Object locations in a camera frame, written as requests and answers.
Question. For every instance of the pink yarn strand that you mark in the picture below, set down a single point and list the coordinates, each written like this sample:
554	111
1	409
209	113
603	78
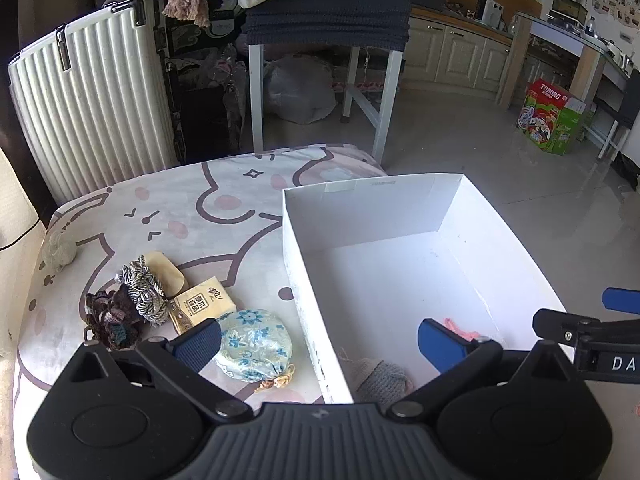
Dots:
462	329

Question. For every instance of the glass top table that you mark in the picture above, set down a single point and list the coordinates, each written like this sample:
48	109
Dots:
580	60

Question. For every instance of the white yarn ball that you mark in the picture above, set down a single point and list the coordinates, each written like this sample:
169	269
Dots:
59	252

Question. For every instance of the white ribbed suitcase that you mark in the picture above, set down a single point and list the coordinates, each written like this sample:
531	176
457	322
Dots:
100	100

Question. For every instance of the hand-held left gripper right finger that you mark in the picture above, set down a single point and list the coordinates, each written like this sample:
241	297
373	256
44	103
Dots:
440	345

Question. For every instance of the pink slippers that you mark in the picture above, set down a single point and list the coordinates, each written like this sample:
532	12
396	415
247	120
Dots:
367	86

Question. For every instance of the white chair with dark cloth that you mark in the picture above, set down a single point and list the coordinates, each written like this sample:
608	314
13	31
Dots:
257	100

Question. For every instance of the tan tissue packet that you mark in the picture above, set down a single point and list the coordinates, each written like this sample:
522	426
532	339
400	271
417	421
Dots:
205	302

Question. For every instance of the white plastic bag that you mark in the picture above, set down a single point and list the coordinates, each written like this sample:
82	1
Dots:
297	90

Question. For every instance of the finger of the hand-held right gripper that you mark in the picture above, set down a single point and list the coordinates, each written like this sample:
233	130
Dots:
622	301
562	324

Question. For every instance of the black chair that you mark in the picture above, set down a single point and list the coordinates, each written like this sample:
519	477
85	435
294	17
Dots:
627	105

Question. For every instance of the dark blue knitted cloth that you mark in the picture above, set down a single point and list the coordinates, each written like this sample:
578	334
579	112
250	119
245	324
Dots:
325	5

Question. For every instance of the white countertop appliance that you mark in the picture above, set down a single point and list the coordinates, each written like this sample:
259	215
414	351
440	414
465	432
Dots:
489	11

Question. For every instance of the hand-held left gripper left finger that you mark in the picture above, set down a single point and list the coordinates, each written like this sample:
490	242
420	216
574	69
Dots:
197	345

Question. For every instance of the green and red carton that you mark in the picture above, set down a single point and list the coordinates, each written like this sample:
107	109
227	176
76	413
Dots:
550	120

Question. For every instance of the grey knitted piece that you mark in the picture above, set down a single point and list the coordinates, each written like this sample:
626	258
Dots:
382	377

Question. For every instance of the cream kitchen cabinet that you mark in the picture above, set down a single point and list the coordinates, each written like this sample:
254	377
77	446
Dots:
450	55

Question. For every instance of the white cardboard box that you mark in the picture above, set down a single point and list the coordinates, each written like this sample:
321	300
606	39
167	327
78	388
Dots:
400	270

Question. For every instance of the dark crochet piece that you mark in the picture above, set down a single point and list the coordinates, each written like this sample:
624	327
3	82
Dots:
112	315

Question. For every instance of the printed cartoon blanket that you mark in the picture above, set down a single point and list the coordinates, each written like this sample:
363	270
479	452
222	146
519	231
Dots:
200	220

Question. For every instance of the beige flat pouch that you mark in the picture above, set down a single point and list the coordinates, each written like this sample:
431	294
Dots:
167	270

